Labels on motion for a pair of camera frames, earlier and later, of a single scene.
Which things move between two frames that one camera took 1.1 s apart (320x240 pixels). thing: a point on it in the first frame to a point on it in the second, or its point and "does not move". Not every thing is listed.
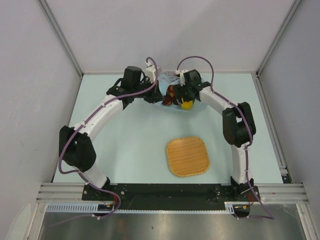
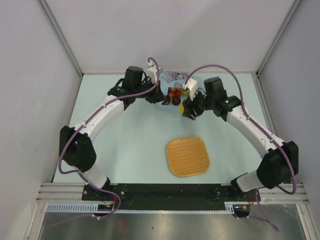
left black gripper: x=156 y=96 does not move
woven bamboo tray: x=187 y=156 does not move
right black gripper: x=179 y=90 to x=188 y=105
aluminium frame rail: x=72 y=192 does not move
